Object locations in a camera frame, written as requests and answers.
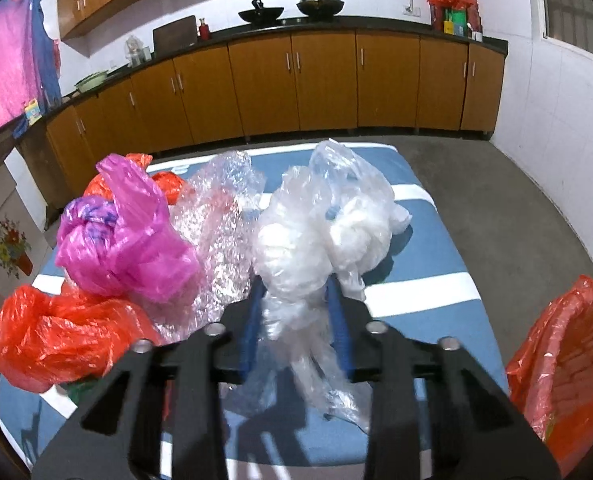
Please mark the wall socket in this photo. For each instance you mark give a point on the wall socket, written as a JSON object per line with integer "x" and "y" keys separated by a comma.
{"x": 409, "y": 9}

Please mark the white cup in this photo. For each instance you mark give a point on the white cup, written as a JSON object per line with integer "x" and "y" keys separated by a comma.
{"x": 476, "y": 36}

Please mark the black wok with lid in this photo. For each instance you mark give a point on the black wok with lid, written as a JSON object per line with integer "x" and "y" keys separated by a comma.
{"x": 320, "y": 5}

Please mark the blue white striped tablecloth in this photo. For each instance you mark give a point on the blue white striped tablecloth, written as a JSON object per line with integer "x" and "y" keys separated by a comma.
{"x": 426, "y": 260}

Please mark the red lined waste basket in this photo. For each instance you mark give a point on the red lined waste basket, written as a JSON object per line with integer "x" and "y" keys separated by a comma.
{"x": 576, "y": 350}

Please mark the small colourful packet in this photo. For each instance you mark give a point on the small colourful packet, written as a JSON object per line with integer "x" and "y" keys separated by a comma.
{"x": 33, "y": 111}

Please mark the brown cutting board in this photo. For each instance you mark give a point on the brown cutting board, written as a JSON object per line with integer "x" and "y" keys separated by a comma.
{"x": 175, "y": 36}

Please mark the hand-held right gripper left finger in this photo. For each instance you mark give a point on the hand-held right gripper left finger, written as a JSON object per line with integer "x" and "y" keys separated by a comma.
{"x": 251, "y": 320}

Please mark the black kitchen countertop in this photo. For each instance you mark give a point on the black kitchen countertop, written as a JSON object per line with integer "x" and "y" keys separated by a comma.
{"x": 376, "y": 25}

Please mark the clear bubble wrap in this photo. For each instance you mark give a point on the clear bubble wrap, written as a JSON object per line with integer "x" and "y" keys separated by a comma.
{"x": 216, "y": 240}

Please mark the green pot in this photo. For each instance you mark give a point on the green pot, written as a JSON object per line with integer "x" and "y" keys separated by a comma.
{"x": 91, "y": 82}

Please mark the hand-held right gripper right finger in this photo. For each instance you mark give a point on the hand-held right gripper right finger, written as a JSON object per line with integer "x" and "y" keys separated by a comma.
{"x": 339, "y": 330}

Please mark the small crumpled red plastic bag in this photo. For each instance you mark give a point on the small crumpled red plastic bag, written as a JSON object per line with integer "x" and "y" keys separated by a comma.
{"x": 164, "y": 182}

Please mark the pink plastic bag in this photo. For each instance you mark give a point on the pink plastic bag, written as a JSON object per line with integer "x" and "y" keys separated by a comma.
{"x": 126, "y": 250}

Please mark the wooden base cabinets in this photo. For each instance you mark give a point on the wooden base cabinets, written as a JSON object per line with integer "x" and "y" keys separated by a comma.
{"x": 321, "y": 80}

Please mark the red bag with boxes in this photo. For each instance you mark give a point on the red bag with boxes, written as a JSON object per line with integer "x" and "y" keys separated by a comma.
{"x": 451, "y": 5}

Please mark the pink blue hanging cloth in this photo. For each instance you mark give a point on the pink blue hanging cloth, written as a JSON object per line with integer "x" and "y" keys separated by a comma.
{"x": 6, "y": 60}

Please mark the red bottle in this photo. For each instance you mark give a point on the red bottle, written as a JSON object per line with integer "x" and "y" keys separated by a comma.
{"x": 205, "y": 31}

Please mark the clear plastic bag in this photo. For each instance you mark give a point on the clear plastic bag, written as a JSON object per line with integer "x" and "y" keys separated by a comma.
{"x": 296, "y": 245}

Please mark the plastic-wrapped jar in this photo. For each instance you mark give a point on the plastic-wrapped jar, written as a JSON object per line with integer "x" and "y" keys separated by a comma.
{"x": 136, "y": 51}

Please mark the open black wok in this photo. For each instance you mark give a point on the open black wok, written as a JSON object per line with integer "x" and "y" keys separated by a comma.
{"x": 260, "y": 12}

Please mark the flower wall sticker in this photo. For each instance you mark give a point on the flower wall sticker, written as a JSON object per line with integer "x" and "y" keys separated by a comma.
{"x": 10, "y": 247}

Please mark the large red plastic bag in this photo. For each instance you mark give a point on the large red plastic bag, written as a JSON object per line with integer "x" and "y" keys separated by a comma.
{"x": 41, "y": 335}

